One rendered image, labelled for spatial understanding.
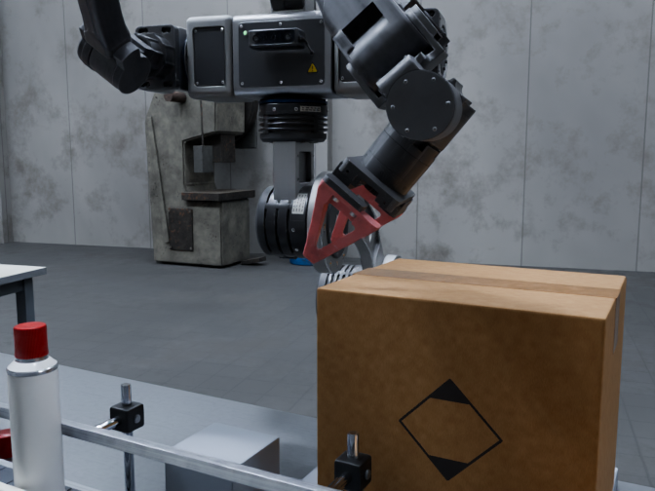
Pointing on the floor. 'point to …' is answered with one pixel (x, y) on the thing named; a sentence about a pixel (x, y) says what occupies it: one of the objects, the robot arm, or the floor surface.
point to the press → (198, 179)
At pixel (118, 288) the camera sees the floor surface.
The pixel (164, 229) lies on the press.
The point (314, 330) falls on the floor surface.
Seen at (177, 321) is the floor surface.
